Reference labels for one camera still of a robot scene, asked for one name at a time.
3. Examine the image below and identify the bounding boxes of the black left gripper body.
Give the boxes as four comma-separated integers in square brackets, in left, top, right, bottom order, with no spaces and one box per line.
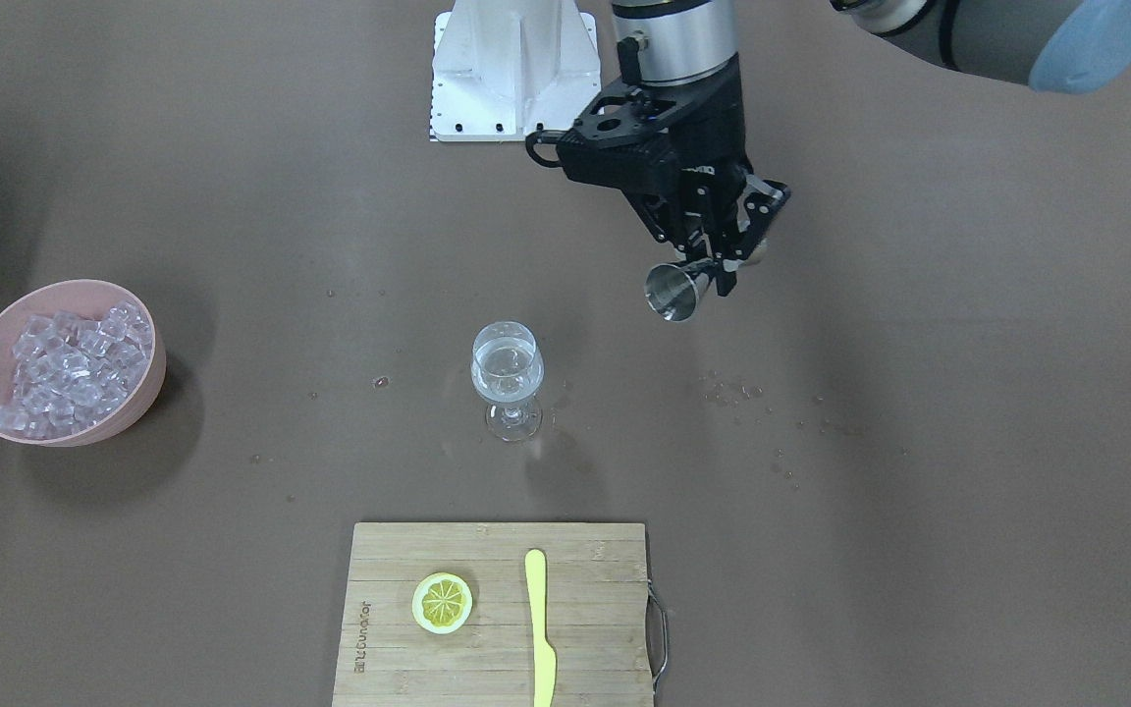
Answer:
[670,59,751,213]

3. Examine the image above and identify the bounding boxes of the steel double jigger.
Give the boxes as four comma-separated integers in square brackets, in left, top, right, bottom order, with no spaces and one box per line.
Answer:
[644,239,769,322]

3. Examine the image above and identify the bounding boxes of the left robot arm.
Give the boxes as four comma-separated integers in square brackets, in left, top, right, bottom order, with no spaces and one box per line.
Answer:
[577,1,1131,319]

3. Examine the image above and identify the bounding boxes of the clear wine glass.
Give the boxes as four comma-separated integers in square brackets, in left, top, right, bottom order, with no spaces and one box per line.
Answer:
[470,321,546,443]

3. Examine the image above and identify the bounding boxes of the clear ice cubes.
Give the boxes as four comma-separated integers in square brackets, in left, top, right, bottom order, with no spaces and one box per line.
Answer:
[0,299,154,440]

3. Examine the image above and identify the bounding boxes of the bamboo cutting board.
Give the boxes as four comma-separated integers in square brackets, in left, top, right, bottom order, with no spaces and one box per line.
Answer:
[331,520,663,706]

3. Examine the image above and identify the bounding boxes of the yellow lemon half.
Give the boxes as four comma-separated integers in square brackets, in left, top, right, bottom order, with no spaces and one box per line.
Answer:
[411,572,474,635]

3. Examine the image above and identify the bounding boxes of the yellow plastic knife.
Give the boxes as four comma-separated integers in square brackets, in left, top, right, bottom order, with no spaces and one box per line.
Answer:
[524,549,558,706]

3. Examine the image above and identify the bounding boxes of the brown table mat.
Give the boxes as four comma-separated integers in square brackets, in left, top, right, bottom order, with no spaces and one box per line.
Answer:
[0,1,1131,706]

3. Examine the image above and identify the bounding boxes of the pink bowl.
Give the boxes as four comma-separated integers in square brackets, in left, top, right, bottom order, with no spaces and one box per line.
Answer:
[0,279,167,448]

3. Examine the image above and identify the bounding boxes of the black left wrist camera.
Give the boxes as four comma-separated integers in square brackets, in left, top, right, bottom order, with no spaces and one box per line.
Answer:
[524,80,700,195]

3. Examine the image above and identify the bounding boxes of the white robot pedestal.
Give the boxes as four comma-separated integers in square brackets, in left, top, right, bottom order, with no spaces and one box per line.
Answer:
[428,1,601,143]

